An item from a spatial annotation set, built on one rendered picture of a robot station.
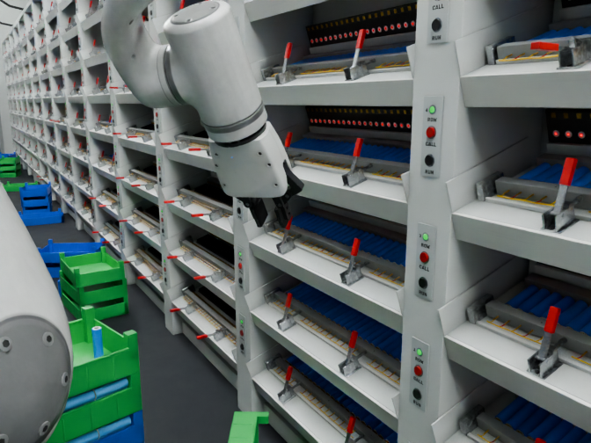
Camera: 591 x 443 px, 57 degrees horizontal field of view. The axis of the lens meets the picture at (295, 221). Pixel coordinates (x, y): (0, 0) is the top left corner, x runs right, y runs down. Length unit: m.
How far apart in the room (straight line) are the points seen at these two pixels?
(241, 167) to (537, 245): 0.40
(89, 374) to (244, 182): 0.48
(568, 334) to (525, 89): 0.34
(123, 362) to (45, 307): 0.77
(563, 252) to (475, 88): 0.25
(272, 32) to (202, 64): 0.80
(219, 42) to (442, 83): 0.35
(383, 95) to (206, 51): 0.40
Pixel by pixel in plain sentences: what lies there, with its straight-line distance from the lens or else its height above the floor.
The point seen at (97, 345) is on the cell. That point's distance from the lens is 1.16.
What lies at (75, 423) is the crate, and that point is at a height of 0.35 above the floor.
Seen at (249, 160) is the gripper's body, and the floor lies 0.82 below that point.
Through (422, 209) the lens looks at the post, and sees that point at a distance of 0.89.
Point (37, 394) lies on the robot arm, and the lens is 0.31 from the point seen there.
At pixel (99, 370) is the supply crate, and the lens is 1.07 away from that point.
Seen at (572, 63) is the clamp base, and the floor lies 0.94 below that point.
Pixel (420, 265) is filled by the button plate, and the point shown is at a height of 0.64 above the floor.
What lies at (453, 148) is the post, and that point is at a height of 0.83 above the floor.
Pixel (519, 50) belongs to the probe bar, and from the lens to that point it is 0.84.
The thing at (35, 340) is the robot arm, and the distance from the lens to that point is 0.31.
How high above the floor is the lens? 0.90
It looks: 12 degrees down
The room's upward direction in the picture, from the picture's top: straight up
